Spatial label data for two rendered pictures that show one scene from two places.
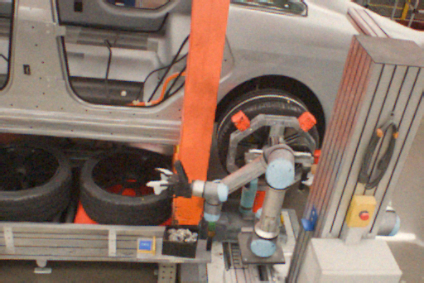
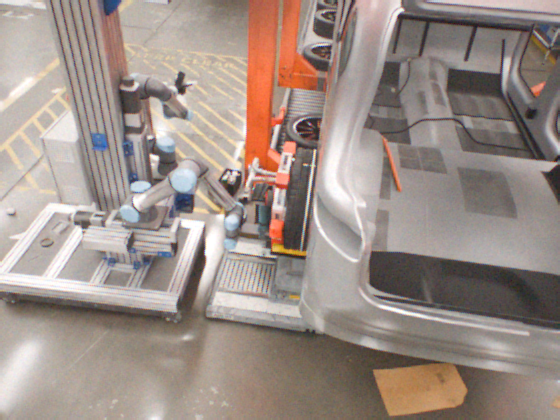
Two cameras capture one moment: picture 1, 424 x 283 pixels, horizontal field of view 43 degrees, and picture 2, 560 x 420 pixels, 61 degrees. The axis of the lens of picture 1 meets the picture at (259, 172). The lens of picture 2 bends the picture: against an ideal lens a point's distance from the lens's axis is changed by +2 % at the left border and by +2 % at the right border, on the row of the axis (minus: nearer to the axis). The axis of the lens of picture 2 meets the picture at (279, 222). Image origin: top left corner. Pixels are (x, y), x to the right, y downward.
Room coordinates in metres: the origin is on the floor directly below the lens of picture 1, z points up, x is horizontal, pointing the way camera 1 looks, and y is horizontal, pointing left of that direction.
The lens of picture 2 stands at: (3.64, -2.33, 2.69)
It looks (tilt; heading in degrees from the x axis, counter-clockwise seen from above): 41 degrees down; 108
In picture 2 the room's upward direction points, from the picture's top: 5 degrees clockwise
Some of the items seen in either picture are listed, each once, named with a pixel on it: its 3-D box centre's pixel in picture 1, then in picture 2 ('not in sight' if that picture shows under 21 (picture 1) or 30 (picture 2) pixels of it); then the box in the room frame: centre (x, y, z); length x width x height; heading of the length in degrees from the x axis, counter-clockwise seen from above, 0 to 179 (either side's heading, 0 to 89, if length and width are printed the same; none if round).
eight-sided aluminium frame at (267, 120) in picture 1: (270, 154); (281, 197); (2.88, -0.05, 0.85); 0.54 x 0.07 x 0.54; 105
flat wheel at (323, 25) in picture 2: not in sight; (334, 24); (1.82, 4.90, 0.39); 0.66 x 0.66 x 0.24
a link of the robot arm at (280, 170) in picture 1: (272, 206); (144, 116); (1.92, -0.09, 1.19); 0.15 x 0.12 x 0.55; 2
